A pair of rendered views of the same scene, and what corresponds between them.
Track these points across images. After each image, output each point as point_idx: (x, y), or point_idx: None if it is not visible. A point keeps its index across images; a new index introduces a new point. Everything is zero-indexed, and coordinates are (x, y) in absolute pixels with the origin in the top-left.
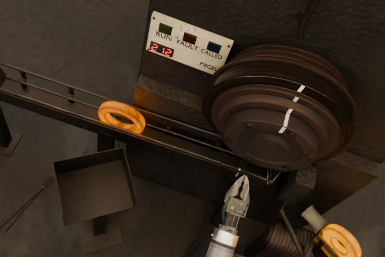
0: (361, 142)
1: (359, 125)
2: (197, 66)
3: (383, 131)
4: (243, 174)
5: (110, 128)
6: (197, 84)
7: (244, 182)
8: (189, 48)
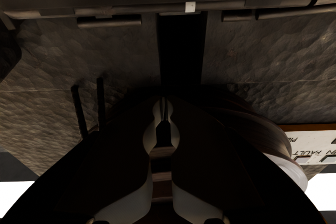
0: (10, 106)
1: (57, 130)
2: (301, 135)
3: (29, 135)
4: None
5: None
6: (315, 89)
7: (157, 123)
8: (305, 149)
